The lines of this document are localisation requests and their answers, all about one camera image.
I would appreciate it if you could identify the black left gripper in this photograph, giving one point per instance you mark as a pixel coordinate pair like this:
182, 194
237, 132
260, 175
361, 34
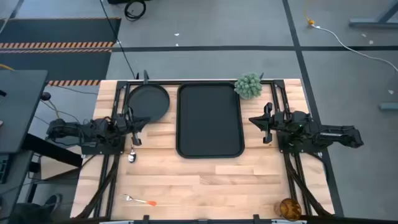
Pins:
128, 124

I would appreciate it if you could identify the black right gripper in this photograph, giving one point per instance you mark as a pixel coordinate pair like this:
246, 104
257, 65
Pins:
276, 123

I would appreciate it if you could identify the black round plate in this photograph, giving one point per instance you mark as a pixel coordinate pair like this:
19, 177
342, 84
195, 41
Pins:
149, 101

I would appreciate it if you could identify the green artificial succulent plant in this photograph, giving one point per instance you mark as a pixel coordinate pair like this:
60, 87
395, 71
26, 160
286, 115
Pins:
248, 86

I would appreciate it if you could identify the black rectangular tray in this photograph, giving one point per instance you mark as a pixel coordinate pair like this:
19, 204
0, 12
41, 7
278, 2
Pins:
210, 121

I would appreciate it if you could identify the amber glass cup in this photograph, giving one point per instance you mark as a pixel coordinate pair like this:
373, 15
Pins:
290, 209

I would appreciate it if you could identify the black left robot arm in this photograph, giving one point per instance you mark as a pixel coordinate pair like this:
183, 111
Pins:
71, 129

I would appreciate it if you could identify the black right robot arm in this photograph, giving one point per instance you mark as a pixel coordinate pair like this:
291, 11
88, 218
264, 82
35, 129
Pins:
339, 133

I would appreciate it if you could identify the black desk foot bar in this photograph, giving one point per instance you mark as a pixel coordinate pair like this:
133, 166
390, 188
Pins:
53, 151

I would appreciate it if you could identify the black hazard-striped floor mat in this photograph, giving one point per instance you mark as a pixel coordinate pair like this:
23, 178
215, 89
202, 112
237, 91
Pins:
62, 31
62, 67

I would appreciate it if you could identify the black round knob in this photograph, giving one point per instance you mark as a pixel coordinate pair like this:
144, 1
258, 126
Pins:
45, 96

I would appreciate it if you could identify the white plastic strip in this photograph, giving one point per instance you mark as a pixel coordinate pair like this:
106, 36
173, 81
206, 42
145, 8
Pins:
116, 222
289, 222

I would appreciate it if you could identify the black power adapter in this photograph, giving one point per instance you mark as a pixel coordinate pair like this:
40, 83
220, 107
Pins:
35, 167

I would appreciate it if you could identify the person's shoe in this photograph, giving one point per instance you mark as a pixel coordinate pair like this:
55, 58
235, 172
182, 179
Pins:
53, 200

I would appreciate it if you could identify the dark grey desk top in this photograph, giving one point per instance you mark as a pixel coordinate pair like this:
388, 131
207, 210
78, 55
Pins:
18, 109

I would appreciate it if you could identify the black box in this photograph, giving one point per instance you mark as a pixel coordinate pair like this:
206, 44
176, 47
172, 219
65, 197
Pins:
118, 1

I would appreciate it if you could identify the dark grey desk panel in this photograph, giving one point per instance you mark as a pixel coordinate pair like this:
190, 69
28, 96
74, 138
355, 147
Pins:
15, 196

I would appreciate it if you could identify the grey metal beam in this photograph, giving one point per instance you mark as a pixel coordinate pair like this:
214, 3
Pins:
367, 22

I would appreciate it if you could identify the black aluminium table frame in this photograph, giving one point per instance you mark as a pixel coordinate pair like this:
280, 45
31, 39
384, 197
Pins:
117, 96

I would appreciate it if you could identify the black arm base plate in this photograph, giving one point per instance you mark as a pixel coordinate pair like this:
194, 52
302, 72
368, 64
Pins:
102, 151
283, 148

